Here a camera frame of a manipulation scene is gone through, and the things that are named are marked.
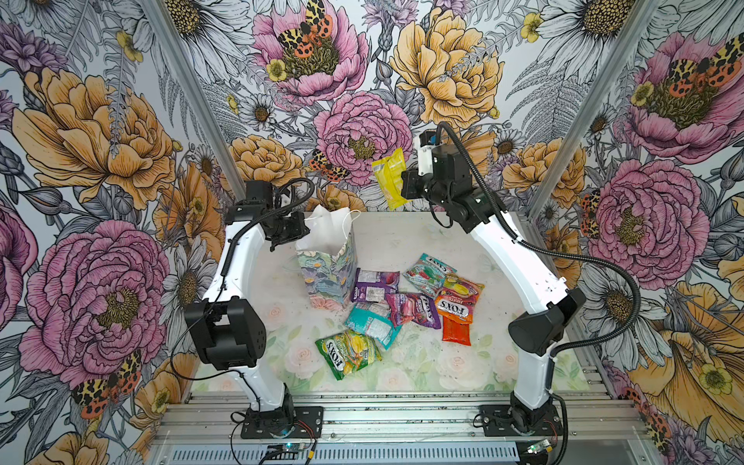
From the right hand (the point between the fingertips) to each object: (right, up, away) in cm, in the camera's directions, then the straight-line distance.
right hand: (403, 183), depth 75 cm
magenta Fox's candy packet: (+5, -35, +17) cm, 39 cm away
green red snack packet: (+11, -26, +26) cm, 38 cm away
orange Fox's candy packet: (+19, -33, +20) cm, 43 cm away
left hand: (-26, -14, +10) cm, 31 cm away
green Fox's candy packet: (-15, -46, +9) cm, 49 cm away
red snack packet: (+16, -42, +14) cm, 47 cm away
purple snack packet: (-8, -29, +22) cm, 38 cm away
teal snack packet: (-8, -38, +14) cm, 41 cm away
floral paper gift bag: (-24, -17, +27) cm, 40 cm away
